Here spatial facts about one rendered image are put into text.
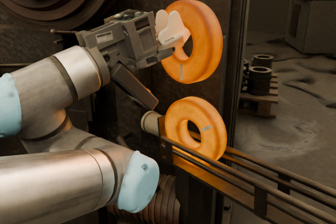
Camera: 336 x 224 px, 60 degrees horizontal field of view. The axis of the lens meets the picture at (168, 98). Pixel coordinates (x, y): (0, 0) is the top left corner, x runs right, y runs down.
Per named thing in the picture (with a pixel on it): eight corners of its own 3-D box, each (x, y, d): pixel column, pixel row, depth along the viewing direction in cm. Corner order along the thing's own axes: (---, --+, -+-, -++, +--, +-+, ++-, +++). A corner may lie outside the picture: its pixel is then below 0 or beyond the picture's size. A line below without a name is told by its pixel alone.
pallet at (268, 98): (138, 100, 269) (136, 53, 253) (166, 75, 341) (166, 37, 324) (275, 118, 233) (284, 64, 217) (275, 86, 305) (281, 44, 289)
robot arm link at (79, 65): (84, 107, 42) (63, 92, 48) (110, 93, 44) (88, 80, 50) (63, 60, 38) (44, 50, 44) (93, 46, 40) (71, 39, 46)
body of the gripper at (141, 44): (157, 9, 45) (89, 38, 39) (169, 60, 49) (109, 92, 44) (131, 7, 51) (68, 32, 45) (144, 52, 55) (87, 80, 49)
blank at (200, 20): (166, 3, 61) (153, 3, 59) (224, -4, 49) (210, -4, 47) (169, 76, 65) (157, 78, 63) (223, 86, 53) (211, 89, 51)
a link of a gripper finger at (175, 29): (198, 2, 51) (157, 20, 46) (203, 34, 54) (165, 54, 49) (186, 2, 53) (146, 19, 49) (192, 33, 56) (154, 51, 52)
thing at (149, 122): (159, 128, 81) (157, 107, 79) (180, 137, 74) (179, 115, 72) (141, 134, 77) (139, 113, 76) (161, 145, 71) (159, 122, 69)
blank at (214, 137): (190, 166, 71) (180, 172, 68) (165, 107, 72) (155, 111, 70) (239, 155, 59) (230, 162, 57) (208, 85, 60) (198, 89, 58)
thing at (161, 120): (183, 148, 75) (181, 109, 72) (184, 149, 75) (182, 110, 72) (160, 158, 71) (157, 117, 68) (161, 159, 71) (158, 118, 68)
